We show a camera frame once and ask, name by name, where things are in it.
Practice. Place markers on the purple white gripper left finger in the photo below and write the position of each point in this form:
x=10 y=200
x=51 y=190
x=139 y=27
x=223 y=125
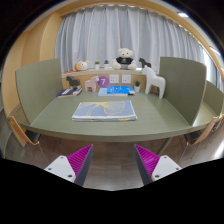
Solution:
x=74 y=167

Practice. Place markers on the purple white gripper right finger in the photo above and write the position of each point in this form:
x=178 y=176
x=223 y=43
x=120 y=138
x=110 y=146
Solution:
x=153 y=167

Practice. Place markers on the folded blue yellow towel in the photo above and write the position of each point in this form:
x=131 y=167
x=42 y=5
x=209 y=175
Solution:
x=105 y=111

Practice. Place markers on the wooden chair right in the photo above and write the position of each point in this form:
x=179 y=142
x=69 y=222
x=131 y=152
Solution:
x=196 y=137

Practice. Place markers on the wooden chair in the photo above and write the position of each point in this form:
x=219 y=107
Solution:
x=196 y=137
x=29 y=137

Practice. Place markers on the dark blue book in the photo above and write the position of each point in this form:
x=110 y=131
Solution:
x=69 y=92

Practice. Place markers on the potted plant on table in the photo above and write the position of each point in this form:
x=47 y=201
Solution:
x=137 y=86

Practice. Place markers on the blue book stack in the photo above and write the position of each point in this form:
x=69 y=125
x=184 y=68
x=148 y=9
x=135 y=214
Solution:
x=116 y=91

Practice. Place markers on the dark grey wooden horse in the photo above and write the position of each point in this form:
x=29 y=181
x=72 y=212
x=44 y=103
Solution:
x=73 y=82

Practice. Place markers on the small pink wooden horse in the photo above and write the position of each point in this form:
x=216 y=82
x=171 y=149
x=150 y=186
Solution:
x=91 y=83

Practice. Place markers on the large white wooden horse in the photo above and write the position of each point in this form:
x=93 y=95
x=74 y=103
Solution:
x=153 y=80

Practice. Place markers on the green left partition panel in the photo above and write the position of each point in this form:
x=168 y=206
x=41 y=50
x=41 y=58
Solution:
x=38 y=85

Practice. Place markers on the green partition panel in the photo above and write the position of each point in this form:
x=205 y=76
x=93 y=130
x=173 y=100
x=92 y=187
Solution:
x=185 y=85
x=38 y=85

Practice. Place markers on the purple round number sign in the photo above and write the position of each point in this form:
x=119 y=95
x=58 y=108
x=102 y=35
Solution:
x=103 y=81

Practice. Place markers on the wooden chair left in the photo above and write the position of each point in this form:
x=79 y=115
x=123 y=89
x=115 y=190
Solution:
x=29 y=137

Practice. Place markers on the green right partition panel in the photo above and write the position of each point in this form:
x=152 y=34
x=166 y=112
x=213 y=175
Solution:
x=185 y=85

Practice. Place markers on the plush toy with orange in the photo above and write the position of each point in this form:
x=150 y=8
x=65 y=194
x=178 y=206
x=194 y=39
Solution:
x=81 y=65

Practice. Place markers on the small potted plant left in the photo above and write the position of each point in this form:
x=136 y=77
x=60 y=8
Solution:
x=97 y=65

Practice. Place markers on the small potted plant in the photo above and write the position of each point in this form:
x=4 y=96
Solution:
x=97 y=65
x=106 y=64

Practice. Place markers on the small dark horse on shelf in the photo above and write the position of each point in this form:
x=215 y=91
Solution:
x=144 y=63

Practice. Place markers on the small potted plant right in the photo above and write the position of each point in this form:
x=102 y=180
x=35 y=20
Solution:
x=106 y=64

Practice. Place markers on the white teddy bear black shirt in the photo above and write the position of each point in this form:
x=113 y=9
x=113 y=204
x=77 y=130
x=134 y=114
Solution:
x=124 y=60

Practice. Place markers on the grey curtain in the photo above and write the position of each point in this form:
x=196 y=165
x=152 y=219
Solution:
x=97 y=33

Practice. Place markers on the white wall socket right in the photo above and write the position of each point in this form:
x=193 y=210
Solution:
x=126 y=79

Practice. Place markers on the white wall socket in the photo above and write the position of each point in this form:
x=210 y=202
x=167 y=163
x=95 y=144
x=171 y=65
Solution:
x=126 y=79
x=114 y=78

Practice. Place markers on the white wall socket left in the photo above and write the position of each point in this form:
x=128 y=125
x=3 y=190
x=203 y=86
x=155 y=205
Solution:
x=114 y=78

